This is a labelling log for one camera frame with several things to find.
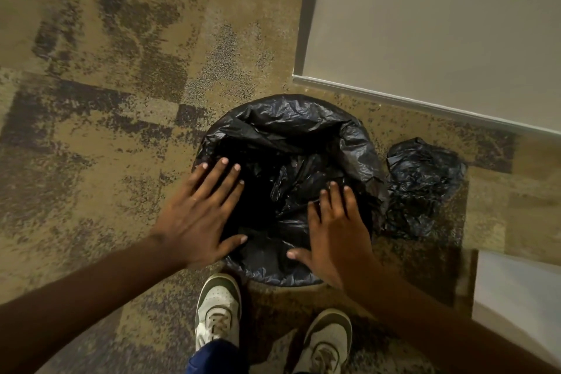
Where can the person's right hand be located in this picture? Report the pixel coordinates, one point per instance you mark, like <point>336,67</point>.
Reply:
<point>342,242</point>

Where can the person's right forearm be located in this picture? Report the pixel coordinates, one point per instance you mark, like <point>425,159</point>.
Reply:
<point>438,321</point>

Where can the person's left hand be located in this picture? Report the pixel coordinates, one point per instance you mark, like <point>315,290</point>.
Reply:
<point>197,224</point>

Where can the white furniture panel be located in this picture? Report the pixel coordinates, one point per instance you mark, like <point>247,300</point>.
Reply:
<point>521,295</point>

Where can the person's left white shoe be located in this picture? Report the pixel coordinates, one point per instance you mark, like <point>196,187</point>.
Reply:
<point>218,308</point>

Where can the black plastic trash bag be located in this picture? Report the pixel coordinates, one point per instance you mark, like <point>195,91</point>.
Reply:
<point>289,128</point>

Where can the person's right white shoe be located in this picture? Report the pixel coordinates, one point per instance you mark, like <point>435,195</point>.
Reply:
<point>326,343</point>

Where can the blue trousers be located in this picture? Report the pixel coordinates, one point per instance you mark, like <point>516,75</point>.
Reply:
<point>219,358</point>

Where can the person's left forearm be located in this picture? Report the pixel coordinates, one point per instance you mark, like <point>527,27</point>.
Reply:
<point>83,303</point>

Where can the person's white shoe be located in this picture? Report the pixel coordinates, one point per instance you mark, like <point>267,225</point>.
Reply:
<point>326,343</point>
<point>218,308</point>

